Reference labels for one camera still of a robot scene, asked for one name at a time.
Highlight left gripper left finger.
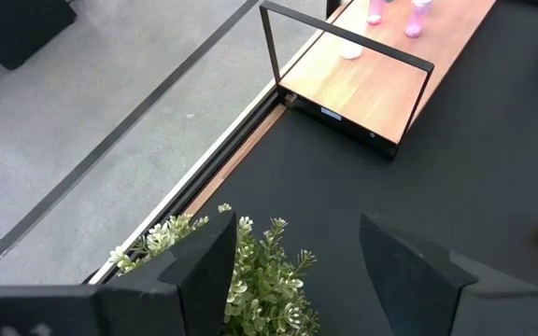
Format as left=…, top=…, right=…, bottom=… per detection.
left=0, top=212, right=238, bottom=336

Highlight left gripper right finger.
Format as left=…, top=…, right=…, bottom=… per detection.
left=360, top=212, right=538, bottom=336

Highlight white small cap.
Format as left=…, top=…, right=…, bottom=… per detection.
left=338, top=39, right=364, bottom=61

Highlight pink patterned bottle white cap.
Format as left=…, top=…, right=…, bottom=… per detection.
left=403, top=0, right=434, bottom=39

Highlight small pink bottle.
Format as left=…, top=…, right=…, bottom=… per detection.
left=365, top=0, right=386, bottom=26

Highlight green plant in black pot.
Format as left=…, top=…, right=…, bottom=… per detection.
left=107, top=203, right=321, bottom=336

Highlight black floor box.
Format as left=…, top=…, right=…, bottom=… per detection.
left=0, top=0, right=78, bottom=71

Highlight wooden shelf with black frame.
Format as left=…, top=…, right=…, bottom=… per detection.
left=258, top=0, right=499, bottom=162

